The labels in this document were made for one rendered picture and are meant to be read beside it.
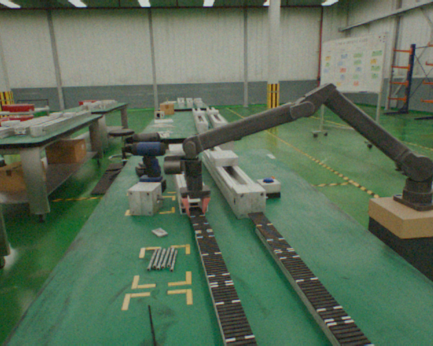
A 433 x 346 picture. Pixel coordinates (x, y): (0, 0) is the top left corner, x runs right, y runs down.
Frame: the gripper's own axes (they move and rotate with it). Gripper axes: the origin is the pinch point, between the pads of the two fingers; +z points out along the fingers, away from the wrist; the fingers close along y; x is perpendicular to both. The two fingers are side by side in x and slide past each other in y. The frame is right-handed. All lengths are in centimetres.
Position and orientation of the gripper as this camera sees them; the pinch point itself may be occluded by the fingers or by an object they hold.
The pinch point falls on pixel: (196, 213)
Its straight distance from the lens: 119.8
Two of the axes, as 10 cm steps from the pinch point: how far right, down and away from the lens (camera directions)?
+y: -9.8, 0.8, -1.6
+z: 0.3, 9.6, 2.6
